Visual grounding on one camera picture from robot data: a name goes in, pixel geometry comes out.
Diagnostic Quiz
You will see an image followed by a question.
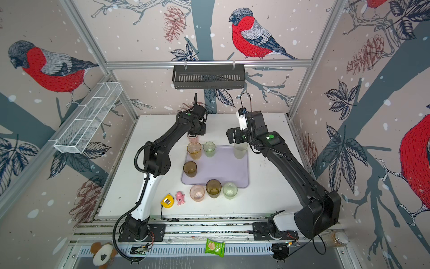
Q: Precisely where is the pink clear glass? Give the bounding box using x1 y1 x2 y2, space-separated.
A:
187 135 199 143

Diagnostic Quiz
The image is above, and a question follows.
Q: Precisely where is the pale green frosted glass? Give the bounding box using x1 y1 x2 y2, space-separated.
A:
234 142 248 159

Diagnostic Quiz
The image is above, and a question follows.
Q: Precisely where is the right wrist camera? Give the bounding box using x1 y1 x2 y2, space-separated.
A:
236 107 248 131

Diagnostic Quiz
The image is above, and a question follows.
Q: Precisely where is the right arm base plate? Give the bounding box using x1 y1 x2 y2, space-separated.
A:
249 223 299 241

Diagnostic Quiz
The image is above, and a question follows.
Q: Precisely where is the green snack packet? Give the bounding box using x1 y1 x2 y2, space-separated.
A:
204 239 225 258

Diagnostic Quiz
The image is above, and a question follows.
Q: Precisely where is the brown textured glass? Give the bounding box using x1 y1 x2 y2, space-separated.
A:
183 161 197 178

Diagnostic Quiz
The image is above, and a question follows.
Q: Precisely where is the yellow clear glass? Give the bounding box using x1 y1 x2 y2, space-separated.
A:
187 142 202 160

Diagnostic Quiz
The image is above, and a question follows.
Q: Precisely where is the pink textured glass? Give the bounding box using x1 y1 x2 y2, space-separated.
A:
190 185 205 202

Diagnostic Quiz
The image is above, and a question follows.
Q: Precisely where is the left black corrugated cable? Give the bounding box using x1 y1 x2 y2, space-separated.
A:
112 93 199 263

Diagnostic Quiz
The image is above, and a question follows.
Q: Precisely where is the light green textured glass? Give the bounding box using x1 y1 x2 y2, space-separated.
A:
222 182 238 200

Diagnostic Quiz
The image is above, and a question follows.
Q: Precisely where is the green clear glass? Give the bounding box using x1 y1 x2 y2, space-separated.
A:
203 141 216 158

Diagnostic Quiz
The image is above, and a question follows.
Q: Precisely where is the black wall basket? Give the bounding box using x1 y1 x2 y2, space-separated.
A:
172 65 245 90

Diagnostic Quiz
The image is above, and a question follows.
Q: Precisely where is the plush toy dog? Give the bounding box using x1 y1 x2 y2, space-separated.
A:
90 242 118 269

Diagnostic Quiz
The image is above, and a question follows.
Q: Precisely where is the olive brown glass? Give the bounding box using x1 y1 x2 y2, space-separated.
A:
206 179 222 198

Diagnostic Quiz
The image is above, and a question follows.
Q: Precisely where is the plastic jar with lid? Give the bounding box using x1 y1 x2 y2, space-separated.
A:
321 231 349 248

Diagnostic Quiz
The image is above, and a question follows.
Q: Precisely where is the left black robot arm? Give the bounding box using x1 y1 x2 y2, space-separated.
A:
121 104 208 241

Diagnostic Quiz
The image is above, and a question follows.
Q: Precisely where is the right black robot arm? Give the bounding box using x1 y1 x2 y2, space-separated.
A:
226 108 341 239

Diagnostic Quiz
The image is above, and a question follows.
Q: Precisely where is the yellow tape measure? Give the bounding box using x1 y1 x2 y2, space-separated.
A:
161 194 175 208

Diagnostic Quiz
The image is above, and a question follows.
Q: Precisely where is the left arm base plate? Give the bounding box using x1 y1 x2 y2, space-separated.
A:
118 224 166 243

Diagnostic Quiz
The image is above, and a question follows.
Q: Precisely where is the pink toy figure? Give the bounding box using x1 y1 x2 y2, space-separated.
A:
175 191 185 206

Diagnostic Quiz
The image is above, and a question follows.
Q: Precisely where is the lilac plastic tray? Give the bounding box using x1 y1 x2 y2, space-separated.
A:
181 145 250 188

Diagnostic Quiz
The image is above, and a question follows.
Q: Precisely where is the aluminium rail frame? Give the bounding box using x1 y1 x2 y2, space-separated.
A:
68 215 343 260

